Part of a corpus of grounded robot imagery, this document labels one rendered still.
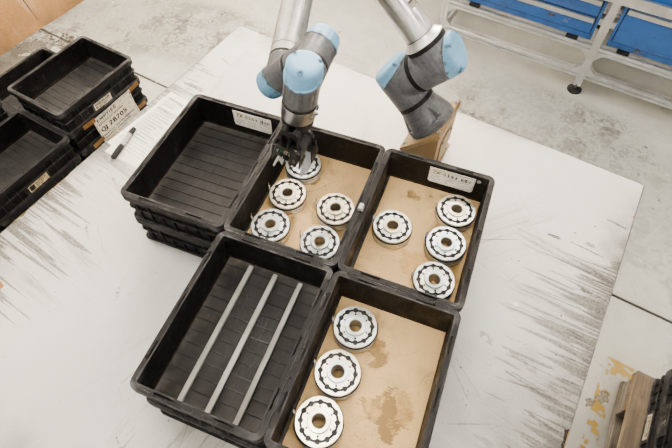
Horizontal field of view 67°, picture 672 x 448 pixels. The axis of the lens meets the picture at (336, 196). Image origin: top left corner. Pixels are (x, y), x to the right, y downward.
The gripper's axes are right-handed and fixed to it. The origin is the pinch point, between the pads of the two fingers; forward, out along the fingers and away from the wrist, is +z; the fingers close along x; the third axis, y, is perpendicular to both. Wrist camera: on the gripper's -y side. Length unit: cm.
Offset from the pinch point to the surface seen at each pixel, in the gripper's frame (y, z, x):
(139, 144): -11, 39, -58
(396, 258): 7.5, 12.3, 32.6
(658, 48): -173, 43, 123
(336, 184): -9.5, 15.7, 10.2
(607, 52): -175, 55, 104
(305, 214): 3.0, 16.4, 5.9
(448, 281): 10.8, 7.4, 45.9
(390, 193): -11.8, 13.4, 25.3
